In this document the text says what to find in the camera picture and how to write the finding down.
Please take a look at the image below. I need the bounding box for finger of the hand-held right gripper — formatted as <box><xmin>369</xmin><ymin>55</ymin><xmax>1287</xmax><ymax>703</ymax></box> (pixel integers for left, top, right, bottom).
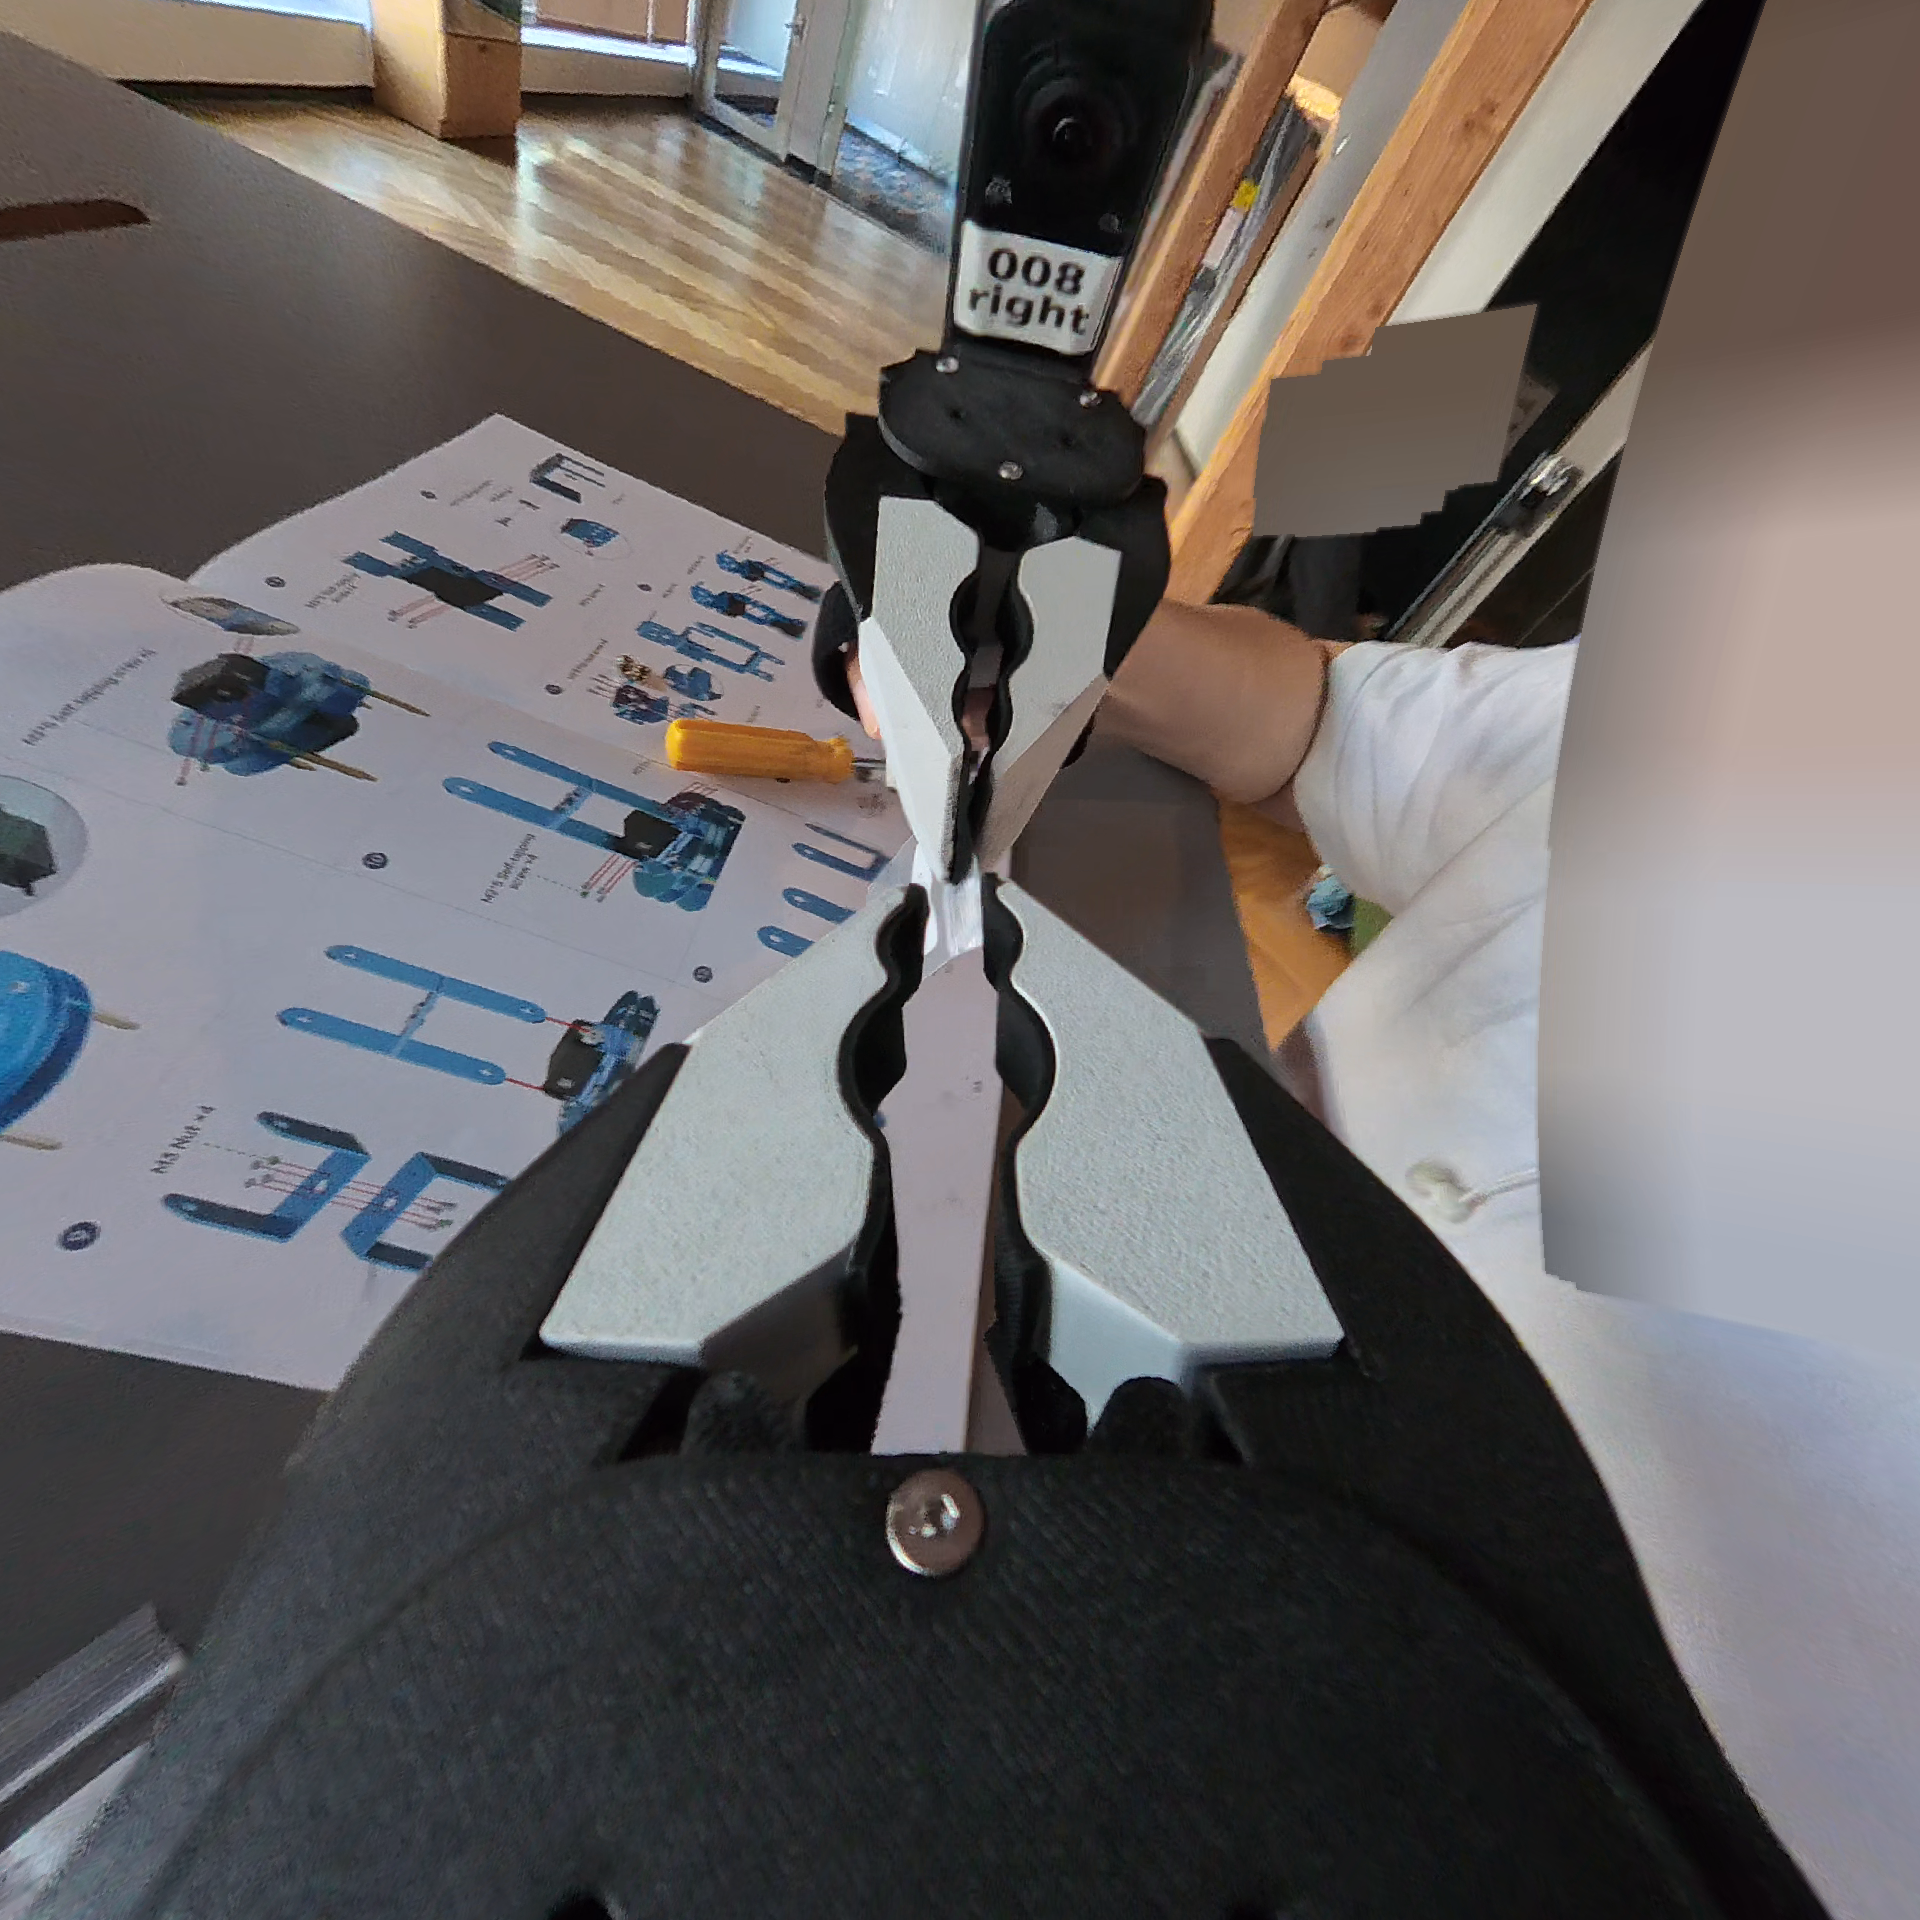
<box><xmin>966</xmin><ymin>531</ymin><xmax>1124</xmax><ymax>878</ymax></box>
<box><xmin>854</xmin><ymin>493</ymin><xmax>998</xmax><ymax>887</ymax></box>

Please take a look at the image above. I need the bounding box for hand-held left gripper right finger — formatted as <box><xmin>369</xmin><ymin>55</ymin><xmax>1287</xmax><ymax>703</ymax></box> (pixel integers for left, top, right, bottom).
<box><xmin>978</xmin><ymin>878</ymin><xmax>1348</xmax><ymax>1448</ymax></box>

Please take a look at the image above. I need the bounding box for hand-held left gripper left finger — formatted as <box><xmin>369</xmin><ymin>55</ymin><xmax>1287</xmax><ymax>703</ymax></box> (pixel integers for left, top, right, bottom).
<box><xmin>535</xmin><ymin>884</ymin><xmax>929</xmax><ymax>1455</ymax></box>

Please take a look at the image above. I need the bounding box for small zip bag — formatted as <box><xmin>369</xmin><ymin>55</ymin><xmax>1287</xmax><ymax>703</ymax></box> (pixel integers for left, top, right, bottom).
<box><xmin>869</xmin><ymin>839</ymin><xmax>1003</xmax><ymax>1455</ymax></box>

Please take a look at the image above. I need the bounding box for person's right forearm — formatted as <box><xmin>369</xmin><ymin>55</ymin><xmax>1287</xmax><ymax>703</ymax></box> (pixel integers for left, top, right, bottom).
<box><xmin>1073</xmin><ymin>601</ymin><xmax>1336</xmax><ymax>832</ymax></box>

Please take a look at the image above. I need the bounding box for green and blue bag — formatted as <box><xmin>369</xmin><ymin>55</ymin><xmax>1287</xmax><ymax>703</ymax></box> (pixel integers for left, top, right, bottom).
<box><xmin>1302</xmin><ymin>869</ymin><xmax>1388</xmax><ymax>962</ymax></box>

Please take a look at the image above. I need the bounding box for printed assembly instruction sheet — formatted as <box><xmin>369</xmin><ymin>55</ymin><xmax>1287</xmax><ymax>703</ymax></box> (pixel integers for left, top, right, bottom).
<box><xmin>0</xmin><ymin>410</ymin><xmax>918</xmax><ymax>1397</ymax></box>

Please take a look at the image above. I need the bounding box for thin wooden post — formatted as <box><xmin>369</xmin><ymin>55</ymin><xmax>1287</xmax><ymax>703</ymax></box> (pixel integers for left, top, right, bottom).
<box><xmin>1095</xmin><ymin>0</ymin><xmax>1328</xmax><ymax>422</ymax></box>

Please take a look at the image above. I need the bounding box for yellow handled screwdriver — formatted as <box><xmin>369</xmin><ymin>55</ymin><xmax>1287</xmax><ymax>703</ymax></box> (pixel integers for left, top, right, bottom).
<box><xmin>662</xmin><ymin>716</ymin><xmax>886</xmax><ymax>790</ymax></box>

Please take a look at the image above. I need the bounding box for thick wooden post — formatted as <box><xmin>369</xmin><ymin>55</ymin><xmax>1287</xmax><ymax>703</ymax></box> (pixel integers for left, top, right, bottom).
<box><xmin>1172</xmin><ymin>0</ymin><xmax>1600</xmax><ymax>603</ymax></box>

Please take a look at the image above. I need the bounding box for aluminium profile rail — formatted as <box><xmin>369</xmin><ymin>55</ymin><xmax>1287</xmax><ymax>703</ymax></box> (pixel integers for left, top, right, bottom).
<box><xmin>0</xmin><ymin>1606</ymin><xmax>189</xmax><ymax>1848</ymax></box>

